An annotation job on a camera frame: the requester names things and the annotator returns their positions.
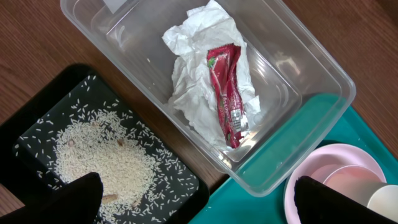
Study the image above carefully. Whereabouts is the black plastic tray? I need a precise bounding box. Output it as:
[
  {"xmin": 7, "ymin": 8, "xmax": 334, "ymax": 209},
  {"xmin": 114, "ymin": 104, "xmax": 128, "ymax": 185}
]
[{"xmin": 1, "ymin": 64, "xmax": 209, "ymax": 223}]

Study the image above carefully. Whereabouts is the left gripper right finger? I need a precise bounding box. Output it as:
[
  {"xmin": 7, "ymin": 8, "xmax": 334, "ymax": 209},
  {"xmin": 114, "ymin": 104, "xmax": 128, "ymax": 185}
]
[{"xmin": 294, "ymin": 176, "xmax": 397, "ymax": 224}]

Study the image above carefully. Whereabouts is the teal plastic tray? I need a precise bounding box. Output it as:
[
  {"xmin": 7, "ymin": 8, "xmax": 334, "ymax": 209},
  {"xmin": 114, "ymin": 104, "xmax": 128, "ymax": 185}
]
[{"xmin": 191, "ymin": 107, "xmax": 397, "ymax": 224}]

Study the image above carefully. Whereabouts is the large pink plate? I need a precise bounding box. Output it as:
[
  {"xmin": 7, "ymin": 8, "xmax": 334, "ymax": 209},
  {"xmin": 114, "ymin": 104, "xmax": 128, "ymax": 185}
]
[{"xmin": 284, "ymin": 144, "xmax": 386, "ymax": 224}]

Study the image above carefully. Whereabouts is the red ketchup packet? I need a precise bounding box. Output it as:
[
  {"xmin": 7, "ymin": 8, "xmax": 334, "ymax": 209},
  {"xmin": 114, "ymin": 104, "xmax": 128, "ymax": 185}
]
[{"xmin": 206, "ymin": 44, "xmax": 248, "ymax": 149}]

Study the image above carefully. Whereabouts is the white napkin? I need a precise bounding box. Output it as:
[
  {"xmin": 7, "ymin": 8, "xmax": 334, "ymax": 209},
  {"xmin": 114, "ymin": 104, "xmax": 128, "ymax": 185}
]
[{"xmin": 162, "ymin": 1, "xmax": 262, "ymax": 149}]

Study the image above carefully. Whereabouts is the small pink saucer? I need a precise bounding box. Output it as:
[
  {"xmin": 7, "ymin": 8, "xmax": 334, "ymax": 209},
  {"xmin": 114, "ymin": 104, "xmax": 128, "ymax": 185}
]
[{"xmin": 310, "ymin": 165, "xmax": 382, "ymax": 185}]

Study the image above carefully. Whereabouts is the clear plastic bin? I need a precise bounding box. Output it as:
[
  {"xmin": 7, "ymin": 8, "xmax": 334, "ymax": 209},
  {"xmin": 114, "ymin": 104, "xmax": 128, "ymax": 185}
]
[{"xmin": 60, "ymin": 0, "xmax": 356, "ymax": 197}]

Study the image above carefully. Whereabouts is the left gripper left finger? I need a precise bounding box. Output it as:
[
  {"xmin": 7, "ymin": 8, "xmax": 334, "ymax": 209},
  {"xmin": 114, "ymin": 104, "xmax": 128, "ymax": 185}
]
[{"xmin": 1, "ymin": 172, "xmax": 103, "ymax": 224}]

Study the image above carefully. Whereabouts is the pale green cup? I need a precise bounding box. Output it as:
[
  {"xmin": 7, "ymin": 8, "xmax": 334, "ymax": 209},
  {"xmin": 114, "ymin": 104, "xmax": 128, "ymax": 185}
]
[{"xmin": 329, "ymin": 179, "xmax": 398, "ymax": 222}]

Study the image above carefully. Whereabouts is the white rice pile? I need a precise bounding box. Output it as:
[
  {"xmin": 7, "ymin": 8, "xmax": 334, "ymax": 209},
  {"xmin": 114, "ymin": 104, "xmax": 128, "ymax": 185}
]
[{"xmin": 14, "ymin": 74, "xmax": 200, "ymax": 224}]

